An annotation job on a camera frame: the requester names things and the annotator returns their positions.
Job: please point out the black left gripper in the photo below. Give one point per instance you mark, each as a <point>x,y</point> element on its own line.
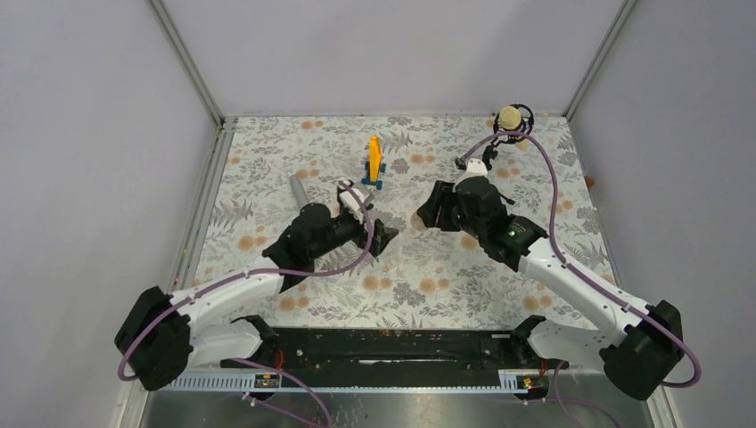
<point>381,236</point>

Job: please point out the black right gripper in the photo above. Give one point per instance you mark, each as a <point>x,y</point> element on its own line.
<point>444,194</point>

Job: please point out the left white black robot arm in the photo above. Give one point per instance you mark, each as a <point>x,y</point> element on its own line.
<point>165,333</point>

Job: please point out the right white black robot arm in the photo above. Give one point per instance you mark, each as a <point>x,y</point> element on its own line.
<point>635,343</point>

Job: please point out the blue yellow toy block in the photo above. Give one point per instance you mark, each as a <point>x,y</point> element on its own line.
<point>374,165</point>

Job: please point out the grey handheld microphone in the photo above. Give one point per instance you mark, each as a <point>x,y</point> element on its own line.
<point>298,191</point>

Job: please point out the cream foam studio microphone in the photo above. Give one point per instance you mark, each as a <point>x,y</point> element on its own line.
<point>514,117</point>

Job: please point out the floral patterned table mat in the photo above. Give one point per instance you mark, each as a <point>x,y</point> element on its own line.
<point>445,279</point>

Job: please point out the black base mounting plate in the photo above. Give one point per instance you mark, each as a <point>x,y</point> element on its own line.
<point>337,355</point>

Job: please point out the white slotted cable duct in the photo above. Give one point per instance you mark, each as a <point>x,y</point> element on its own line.
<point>499,381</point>

